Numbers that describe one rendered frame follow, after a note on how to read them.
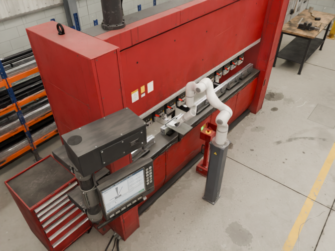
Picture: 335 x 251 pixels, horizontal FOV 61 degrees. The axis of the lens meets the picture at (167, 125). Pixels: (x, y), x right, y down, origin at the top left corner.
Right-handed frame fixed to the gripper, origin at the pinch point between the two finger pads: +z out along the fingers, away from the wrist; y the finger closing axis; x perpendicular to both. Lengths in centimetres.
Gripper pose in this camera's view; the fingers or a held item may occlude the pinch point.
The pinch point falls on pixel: (177, 123)
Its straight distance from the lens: 335.0
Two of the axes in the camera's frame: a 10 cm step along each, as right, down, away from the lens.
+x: 6.5, 7.6, 0.8
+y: -5.4, 5.3, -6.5
